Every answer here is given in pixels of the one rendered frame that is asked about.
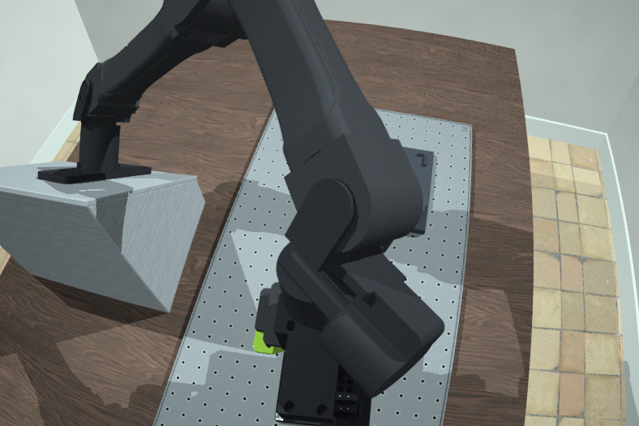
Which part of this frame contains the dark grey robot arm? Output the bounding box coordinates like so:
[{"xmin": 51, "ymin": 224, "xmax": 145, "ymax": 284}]
[{"xmin": 38, "ymin": 0, "xmax": 444, "ymax": 425}]

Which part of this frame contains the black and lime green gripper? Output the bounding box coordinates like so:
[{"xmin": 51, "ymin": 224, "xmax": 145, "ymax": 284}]
[{"xmin": 253, "ymin": 282, "xmax": 326, "ymax": 355}]

